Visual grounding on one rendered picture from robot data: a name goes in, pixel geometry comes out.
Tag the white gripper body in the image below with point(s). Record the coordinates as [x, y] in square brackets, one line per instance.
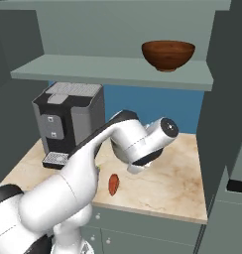
[137, 168]

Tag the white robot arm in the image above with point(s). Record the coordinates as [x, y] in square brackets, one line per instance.
[76, 172]

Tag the orange sweet potato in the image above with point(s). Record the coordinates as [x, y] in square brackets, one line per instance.
[113, 184]

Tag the eggplant with green stem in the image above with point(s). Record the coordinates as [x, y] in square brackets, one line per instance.
[98, 169]

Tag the brown wooden bowl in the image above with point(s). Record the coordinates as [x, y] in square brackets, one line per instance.
[167, 54]

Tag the grey-green drawer front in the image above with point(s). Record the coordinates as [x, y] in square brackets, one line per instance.
[149, 226]

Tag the round white drawer knob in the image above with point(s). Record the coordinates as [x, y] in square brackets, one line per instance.
[97, 216]

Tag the black coffee machine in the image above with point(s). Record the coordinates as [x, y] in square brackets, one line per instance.
[76, 119]

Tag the round white cupboard knob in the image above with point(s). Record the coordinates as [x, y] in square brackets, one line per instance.
[108, 241]
[92, 237]

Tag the wide grey-green cupboard door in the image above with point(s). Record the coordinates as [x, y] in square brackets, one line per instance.
[146, 246]

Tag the narrow grey-green cupboard door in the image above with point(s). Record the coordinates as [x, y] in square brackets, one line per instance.
[93, 244]

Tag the tall grey-green cupboard unit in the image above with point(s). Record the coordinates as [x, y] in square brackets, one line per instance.
[225, 132]

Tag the grey-green wall shelf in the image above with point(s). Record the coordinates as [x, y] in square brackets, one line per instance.
[109, 71]

